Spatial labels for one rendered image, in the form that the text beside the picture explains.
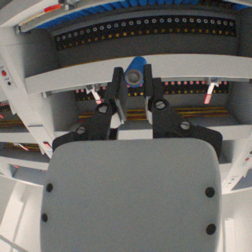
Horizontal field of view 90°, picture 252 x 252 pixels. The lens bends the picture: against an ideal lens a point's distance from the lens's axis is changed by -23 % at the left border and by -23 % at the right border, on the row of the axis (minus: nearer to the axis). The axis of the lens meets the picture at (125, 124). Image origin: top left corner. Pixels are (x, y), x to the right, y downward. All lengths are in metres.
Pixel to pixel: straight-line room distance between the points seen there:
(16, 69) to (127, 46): 0.32
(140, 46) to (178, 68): 0.21
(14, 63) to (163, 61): 0.35
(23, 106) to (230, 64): 0.53
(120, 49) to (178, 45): 0.18
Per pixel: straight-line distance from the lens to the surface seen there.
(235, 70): 0.36
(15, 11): 0.39
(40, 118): 0.49
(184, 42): 0.51
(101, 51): 0.53
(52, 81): 0.39
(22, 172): 1.27
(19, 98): 0.49
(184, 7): 0.45
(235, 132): 0.50
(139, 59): 0.18
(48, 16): 0.39
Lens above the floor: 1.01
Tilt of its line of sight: 43 degrees up
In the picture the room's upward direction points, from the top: 167 degrees clockwise
